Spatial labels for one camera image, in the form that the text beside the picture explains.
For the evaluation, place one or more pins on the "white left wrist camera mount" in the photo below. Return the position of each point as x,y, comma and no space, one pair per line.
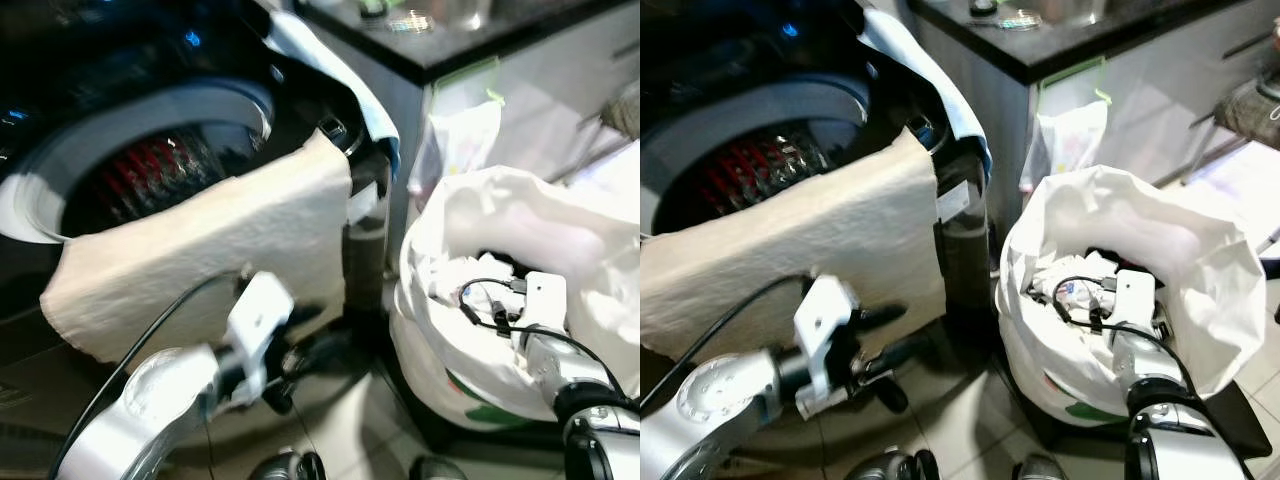
258,315
822,315

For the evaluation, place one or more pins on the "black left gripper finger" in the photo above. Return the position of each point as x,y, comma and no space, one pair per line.
888,396
306,316
882,316
280,398

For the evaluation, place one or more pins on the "round clear lid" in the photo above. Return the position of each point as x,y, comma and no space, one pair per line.
1020,18
410,21

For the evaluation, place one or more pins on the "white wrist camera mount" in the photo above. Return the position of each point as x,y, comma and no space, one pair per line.
1135,298
545,300
822,315
258,315

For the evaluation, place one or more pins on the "red clothes in drum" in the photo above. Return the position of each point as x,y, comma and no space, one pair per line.
150,175
750,170

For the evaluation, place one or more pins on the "clear drinking glass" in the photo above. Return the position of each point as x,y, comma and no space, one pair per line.
1082,10
467,12

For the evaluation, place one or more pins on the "white plastic bag green hook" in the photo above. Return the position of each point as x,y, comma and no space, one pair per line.
1070,135
460,135

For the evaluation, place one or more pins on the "brown grey bundle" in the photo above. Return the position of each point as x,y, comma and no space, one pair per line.
625,112
1250,112

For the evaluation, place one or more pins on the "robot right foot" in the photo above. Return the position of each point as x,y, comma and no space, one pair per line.
438,470
1042,470

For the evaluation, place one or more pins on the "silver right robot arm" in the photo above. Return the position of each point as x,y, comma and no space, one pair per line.
1140,360
545,365

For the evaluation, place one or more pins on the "black top-loading washing machine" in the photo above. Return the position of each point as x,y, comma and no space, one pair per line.
60,90
700,70

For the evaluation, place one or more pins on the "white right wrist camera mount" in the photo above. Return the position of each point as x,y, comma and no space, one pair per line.
1135,298
545,300

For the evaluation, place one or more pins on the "light blue white cloth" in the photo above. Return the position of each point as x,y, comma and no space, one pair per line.
930,70
335,75

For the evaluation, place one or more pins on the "cream towel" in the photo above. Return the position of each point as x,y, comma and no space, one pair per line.
800,240
220,250

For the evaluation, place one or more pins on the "white laundry bag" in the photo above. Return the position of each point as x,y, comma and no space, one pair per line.
1150,215
520,215

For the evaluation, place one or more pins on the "white cabinet with black counter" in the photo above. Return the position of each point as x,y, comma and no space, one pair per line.
1170,70
560,80

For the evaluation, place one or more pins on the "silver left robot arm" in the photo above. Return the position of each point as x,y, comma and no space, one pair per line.
710,400
160,400

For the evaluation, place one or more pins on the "white crumpled garment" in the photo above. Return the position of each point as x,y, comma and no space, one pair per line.
450,280
1050,285

